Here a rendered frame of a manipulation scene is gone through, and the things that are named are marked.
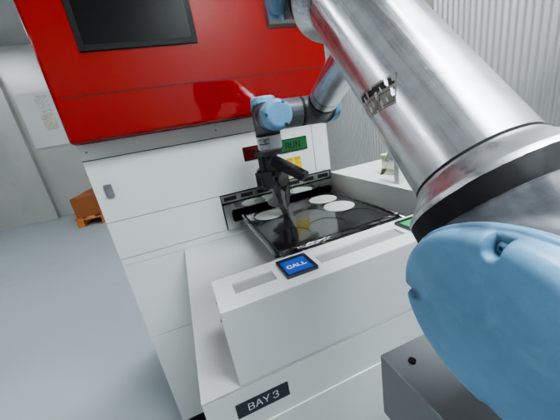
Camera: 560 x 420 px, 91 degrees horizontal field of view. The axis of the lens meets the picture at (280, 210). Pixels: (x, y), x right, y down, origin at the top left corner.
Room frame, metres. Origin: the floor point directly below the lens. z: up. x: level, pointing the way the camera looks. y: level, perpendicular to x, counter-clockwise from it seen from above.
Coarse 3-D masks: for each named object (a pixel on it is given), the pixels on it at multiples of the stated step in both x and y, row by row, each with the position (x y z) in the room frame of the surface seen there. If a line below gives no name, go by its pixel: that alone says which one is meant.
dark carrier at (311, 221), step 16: (272, 208) 0.94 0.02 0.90; (288, 208) 0.91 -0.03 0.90; (304, 208) 0.88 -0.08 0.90; (320, 208) 0.85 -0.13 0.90; (352, 208) 0.80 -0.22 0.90; (368, 208) 0.78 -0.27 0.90; (256, 224) 0.81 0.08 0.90; (272, 224) 0.79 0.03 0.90; (288, 224) 0.76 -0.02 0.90; (304, 224) 0.74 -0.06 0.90; (320, 224) 0.72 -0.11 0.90; (336, 224) 0.70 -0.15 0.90; (352, 224) 0.68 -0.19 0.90; (272, 240) 0.67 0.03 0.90; (288, 240) 0.65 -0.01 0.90; (304, 240) 0.63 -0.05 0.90
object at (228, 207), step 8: (304, 184) 1.04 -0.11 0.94; (312, 184) 1.05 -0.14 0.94; (320, 184) 1.06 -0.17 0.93; (328, 184) 1.07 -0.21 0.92; (296, 192) 1.03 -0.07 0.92; (240, 200) 0.97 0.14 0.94; (248, 200) 0.97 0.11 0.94; (256, 200) 0.97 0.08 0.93; (264, 200) 0.99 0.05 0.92; (224, 208) 0.94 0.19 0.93; (232, 208) 0.95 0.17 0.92; (232, 224) 0.94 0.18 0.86; (240, 224) 0.95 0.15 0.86
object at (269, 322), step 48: (336, 240) 0.48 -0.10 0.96; (384, 240) 0.46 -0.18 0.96; (240, 288) 0.38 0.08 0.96; (288, 288) 0.36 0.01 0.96; (336, 288) 0.38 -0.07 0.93; (384, 288) 0.41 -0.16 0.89; (240, 336) 0.33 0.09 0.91; (288, 336) 0.35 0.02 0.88; (336, 336) 0.38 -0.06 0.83; (240, 384) 0.32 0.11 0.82
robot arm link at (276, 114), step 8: (264, 104) 0.73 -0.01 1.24; (272, 104) 0.71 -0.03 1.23; (280, 104) 0.71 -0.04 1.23; (288, 104) 0.72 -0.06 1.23; (296, 104) 0.74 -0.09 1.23; (256, 112) 0.80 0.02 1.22; (264, 112) 0.71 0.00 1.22; (272, 112) 0.71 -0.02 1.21; (280, 112) 0.71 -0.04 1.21; (288, 112) 0.71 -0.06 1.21; (296, 112) 0.74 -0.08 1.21; (264, 120) 0.71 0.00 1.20; (272, 120) 0.71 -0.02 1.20; (280, 120) 0.71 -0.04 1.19; (288, 120) 0.71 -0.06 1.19; (296, 120) 0.74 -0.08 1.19; (264, 128) 0.80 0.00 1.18; (272, 128) 0.72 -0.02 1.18; (280, 128) 0.71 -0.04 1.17
